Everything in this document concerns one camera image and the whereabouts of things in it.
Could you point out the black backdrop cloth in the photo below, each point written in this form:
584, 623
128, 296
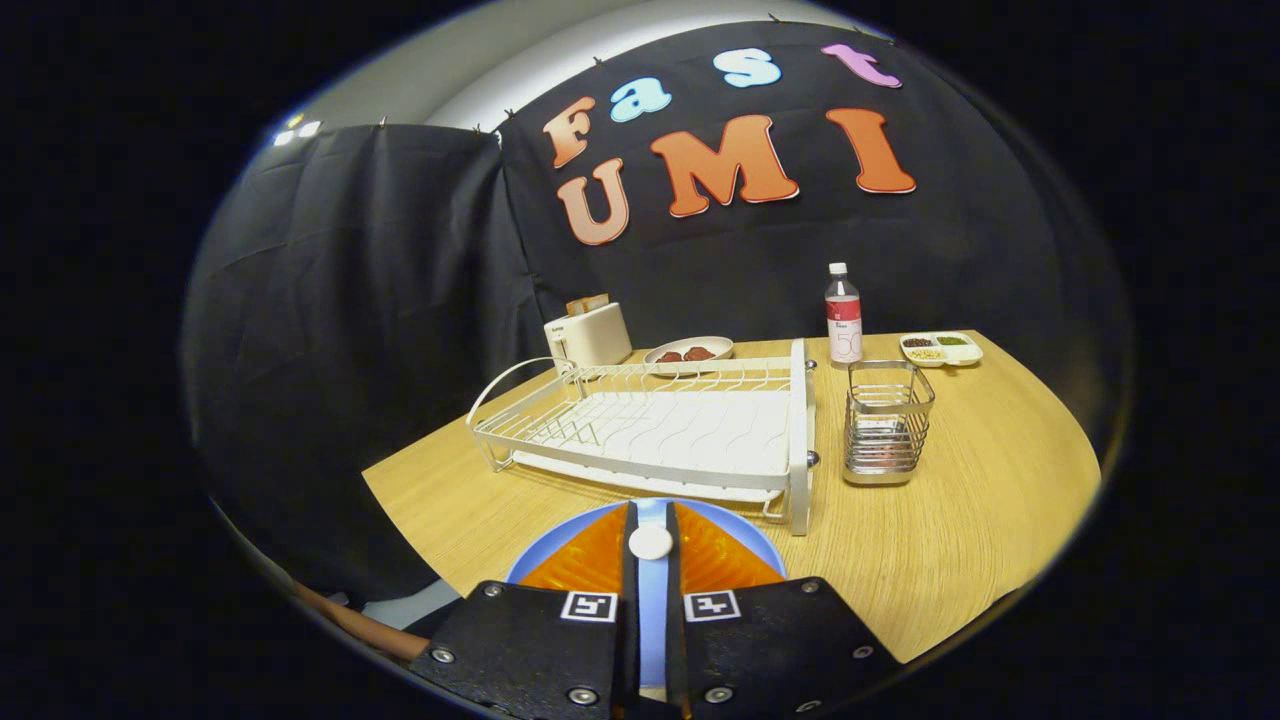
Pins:
350, 350

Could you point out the ceiling light panel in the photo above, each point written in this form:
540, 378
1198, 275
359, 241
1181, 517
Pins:
297, 132

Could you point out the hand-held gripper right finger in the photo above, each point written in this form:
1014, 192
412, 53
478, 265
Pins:
674, 620

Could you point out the small white dish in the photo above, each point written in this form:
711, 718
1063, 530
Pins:
715, 345

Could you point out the white toaster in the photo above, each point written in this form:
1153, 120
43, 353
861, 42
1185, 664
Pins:
592, 338

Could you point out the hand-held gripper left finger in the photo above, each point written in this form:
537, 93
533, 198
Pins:
630, 600

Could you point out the toast slices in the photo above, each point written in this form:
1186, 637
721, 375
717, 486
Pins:
588, 304

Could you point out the blue plate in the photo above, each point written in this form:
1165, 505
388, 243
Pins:
545, 555

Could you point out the white divided snack tray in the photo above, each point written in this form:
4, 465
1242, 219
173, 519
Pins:
940, 349

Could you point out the red label plastic bottle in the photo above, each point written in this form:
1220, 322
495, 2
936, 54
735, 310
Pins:
844, 320

